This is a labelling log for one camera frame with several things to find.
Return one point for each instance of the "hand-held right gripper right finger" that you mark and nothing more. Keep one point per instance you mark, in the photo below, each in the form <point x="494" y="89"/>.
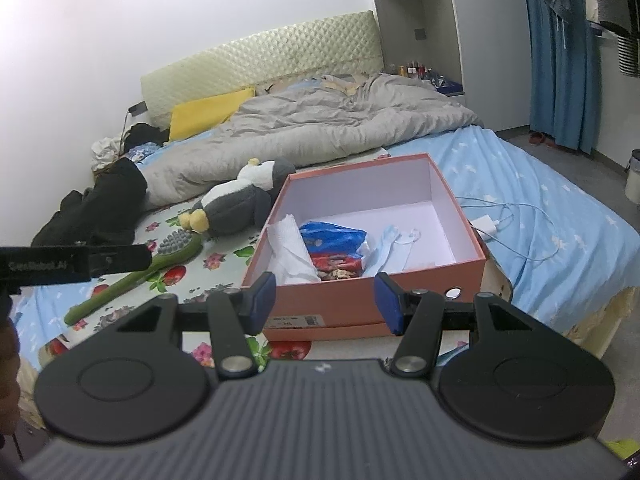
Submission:
<point x="387" y="305"/>

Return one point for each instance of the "wall switch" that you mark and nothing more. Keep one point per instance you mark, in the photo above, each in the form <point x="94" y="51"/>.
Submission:
<point x="420" y="34"/>

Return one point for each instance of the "yellow pillow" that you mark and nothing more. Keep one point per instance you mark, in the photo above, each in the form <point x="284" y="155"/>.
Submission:
<point x="205" y="110"/>

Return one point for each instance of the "red slipper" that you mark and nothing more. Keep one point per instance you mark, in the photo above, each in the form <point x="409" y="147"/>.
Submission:
<point x="537" y="137"/>
<point x="552" y="142"/>

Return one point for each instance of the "dark cloth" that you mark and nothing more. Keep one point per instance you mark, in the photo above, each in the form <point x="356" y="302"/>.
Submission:
<point x="145" y="135"/>

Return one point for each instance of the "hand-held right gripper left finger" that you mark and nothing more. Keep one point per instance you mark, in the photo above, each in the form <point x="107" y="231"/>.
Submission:
<point x="262" y="300"/>

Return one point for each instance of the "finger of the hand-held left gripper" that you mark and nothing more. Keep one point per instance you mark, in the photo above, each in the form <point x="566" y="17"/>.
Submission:
<point x="120" y="259"/>

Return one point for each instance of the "person's left hand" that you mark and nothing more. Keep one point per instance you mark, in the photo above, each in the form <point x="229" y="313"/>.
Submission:
<point x="7" y="360"/>

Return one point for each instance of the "white paper towel roll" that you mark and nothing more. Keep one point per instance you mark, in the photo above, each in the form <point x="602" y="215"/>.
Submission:
<point x="295" y="255"/>

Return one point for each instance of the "grey quilt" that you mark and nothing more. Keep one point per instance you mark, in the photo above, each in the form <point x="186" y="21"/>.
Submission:
<point x="310" y="125"/>

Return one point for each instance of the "cream padded headboard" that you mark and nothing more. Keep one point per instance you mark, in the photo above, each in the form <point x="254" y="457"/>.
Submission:
<point x="260" y="55"/>

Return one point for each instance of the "row of cosmetic bottles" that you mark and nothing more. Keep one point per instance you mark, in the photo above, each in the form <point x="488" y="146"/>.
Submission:
<point x="412" y="69"/>

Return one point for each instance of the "blue plastic bag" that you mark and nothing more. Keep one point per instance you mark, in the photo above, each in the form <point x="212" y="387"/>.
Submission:
<point x="330" y="235"/>

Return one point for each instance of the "blue curtain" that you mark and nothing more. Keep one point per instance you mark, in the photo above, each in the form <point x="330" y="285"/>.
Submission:
<point x="560" y="85"/>

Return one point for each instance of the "blue tray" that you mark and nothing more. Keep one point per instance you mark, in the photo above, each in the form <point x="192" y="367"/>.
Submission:
<point x="452" y="89"/>

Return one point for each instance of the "black clothes pile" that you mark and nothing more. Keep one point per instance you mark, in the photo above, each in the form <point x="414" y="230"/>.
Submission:
<point x="100" y="200"/>

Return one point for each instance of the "red snack packet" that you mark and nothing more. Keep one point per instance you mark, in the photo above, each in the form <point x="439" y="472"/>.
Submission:
<point x="332" y="262"/>

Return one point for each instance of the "blue bed sheet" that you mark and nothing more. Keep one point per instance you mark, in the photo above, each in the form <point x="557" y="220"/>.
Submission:
<point x="550" y="185"/>

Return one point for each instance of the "grey white penguin plush toy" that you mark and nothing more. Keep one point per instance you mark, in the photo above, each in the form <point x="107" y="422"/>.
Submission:
<point x="235" y="205"/>

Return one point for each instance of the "orange cardboard box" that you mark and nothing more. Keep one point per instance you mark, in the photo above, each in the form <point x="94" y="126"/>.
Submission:
<point x="350" y="305"/>

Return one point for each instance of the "green toothbrush plush toy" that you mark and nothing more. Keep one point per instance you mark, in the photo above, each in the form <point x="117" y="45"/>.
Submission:
<point x="125" y="285"/>

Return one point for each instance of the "white cloth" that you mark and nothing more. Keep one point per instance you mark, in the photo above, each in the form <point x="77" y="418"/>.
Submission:
<point x="105" y="150"/>

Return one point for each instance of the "white trash bin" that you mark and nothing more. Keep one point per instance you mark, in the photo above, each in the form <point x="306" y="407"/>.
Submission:
<point x="634" y="180"/>

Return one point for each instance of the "fruit printed plastic mat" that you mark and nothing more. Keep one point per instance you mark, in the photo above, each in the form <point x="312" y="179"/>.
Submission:
<point x="220" y="260"/>

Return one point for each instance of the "green object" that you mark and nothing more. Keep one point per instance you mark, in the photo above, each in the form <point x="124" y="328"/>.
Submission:
<point x="622" y="450"/>

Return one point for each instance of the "striped garment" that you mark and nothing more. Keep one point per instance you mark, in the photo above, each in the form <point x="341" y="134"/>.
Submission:
<point x="629" y="55"/>

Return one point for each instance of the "clear package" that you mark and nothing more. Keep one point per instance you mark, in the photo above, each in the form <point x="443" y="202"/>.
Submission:
<point x="387" y="247"/>

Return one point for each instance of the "grey white wardrobe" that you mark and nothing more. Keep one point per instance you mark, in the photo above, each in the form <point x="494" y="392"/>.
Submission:
<point x="490" y="35"/>

